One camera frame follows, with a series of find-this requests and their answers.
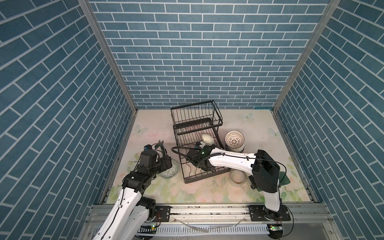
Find left controller board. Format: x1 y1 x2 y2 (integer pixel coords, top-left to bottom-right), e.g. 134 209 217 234
136 225 159 238

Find controller board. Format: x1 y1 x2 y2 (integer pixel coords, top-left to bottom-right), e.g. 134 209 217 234
267 224 284 240
136 225 159 238

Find white cable tie strip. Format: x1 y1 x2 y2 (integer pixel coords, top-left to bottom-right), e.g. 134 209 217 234
174 218 246 233

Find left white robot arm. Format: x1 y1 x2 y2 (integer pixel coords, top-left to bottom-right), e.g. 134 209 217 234
94 142 172 240

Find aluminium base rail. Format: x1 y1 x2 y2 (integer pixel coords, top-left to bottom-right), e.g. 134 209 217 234
80 202 334 232

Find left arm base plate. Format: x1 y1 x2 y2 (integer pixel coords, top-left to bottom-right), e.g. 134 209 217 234
148 206 172 223

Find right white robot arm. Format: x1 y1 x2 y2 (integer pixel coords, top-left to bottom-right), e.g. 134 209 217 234
185 145 282 221

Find green rimmed striped bowl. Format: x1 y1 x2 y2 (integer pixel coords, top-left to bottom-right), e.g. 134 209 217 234
159 165 179 179

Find green handled pliers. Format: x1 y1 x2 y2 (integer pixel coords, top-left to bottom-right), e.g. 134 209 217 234
155 140 167 154

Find right controller board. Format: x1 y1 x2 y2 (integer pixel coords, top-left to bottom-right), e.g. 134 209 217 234
267 224 284 240

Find black wire dish rack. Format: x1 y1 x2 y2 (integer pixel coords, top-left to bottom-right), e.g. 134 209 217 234
171 100 231 184

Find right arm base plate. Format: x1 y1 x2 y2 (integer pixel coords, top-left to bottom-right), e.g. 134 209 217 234
249 205 291 222

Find green sponge pad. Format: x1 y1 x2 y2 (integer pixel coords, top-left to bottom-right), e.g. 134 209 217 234
279 172 291 187

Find cream ceramic bowl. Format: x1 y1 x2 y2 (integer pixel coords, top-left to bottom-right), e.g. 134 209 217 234
201 134 215 146

